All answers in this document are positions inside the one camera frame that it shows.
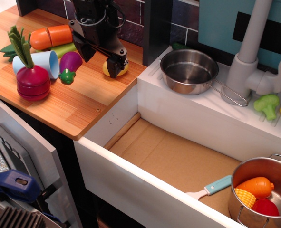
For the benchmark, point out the white toy sink basin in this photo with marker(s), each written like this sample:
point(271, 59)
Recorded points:
point(238, 132)

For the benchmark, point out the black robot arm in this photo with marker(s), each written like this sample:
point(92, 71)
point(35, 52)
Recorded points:
point(95, 27)

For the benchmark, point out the red toy tomato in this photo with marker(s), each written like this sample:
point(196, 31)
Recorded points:
point(266, 207)

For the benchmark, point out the light blue plastic cup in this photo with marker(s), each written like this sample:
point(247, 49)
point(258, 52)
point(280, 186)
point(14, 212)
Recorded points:
point(47, 60)

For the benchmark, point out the dark green toy cucumber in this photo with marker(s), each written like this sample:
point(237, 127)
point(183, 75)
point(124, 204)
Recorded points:
point(179, 46)

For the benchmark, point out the yellow toy corn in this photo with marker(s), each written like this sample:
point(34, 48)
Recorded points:
point(247, 198)

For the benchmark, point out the steel pot with handles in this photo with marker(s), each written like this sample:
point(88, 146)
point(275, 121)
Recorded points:
point(256, 167)

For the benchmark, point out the light green toy vegetable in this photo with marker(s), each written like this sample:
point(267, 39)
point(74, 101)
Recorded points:
point(60, 50)

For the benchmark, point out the grey toy oven door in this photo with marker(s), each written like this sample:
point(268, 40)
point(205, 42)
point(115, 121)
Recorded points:
point(23, 149)

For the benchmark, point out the green toy broccoli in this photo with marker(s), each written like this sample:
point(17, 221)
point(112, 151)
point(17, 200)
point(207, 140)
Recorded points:
point(267, 104)

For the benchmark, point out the steel saucepan with wire handle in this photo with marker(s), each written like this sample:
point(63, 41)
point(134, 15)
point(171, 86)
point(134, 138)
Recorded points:
point(192, 72)

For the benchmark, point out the orange wooden toy carrot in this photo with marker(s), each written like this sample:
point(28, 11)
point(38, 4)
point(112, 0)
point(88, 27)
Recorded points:
point(54, 36)

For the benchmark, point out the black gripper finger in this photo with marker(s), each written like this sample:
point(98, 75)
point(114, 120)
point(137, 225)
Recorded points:
point(115, 64)
point(85, 50)

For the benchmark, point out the teal handled white spatula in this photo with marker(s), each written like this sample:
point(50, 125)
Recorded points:
point(212, 188)

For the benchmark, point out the orange plastic toy carrot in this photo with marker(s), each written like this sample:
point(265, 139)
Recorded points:
point(259, 187)

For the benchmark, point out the grey toy faucet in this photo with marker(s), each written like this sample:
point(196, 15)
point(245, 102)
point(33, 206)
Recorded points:
point(243, 76)

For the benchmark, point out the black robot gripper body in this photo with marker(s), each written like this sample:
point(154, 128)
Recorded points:
point(97, 22)

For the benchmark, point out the red wooden toy radish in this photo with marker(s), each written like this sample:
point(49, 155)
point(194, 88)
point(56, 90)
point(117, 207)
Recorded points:
point(33, 82)

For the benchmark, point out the blue clamp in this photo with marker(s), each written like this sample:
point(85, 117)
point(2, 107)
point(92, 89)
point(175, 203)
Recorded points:
point(19, 186)

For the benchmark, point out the purple toy eggplant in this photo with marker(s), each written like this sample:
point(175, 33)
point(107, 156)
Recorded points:
point(69, 64)

